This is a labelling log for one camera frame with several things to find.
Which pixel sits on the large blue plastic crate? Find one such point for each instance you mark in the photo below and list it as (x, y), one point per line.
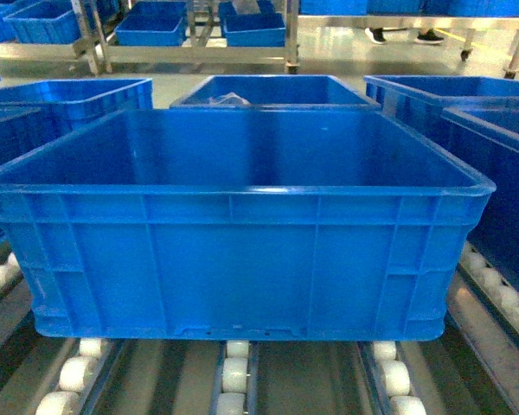
(268, 225)

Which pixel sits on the blue crate behind centre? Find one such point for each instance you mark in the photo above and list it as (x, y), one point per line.
(308, 92)

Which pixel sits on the steel background rack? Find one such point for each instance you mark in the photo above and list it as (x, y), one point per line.
(99, 45)

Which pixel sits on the middle white roller track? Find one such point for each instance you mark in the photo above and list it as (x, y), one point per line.
(235, 389)

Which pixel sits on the blue bin on floor right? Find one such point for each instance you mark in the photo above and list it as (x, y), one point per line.
(263, 30)

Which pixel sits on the blue bin on floor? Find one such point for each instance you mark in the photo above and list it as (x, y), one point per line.
(263, 30)
(45, 22)
(154, 24)

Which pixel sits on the blue crate right rear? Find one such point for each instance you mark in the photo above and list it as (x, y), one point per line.
(417, 100)

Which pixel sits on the person's black shoe left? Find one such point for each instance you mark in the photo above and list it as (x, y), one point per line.
(375, 35)

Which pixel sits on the person's black shoe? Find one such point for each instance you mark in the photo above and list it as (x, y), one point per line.
(428, 37)
(375, 35)

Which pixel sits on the blue bin on floor centre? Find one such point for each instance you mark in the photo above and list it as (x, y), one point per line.
(154, 24)

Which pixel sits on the blue crate left rear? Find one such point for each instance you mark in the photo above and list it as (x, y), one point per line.
(71, 104)

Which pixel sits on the person's black shoe right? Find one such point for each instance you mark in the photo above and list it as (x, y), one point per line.
(428, 37)

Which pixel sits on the blue crate right front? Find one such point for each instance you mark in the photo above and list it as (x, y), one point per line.
(488, 140)

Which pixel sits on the blue crate left front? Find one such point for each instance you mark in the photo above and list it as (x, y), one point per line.
(23, 129)

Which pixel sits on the far right white roller track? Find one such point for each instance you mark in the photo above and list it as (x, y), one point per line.
(492, 285)

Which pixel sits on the blue bin on floor left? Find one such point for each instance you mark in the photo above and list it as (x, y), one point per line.
(45, 22)

